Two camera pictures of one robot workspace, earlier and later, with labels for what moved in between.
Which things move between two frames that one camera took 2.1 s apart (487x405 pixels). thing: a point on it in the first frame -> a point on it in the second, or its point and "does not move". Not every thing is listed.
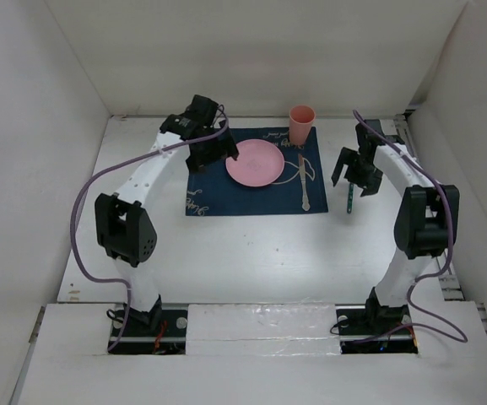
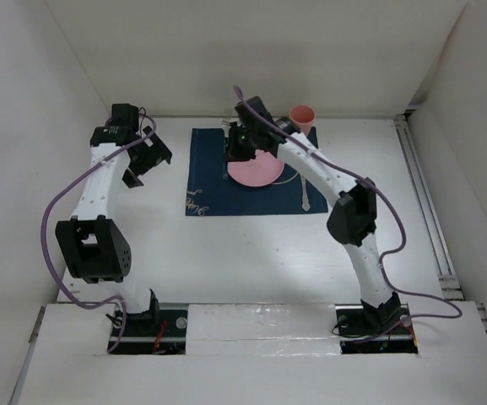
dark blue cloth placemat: [212, 191] does not move
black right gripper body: [367, 176] -> [243, 146]
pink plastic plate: [258, 163] does not move
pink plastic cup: [301, 117] does not move
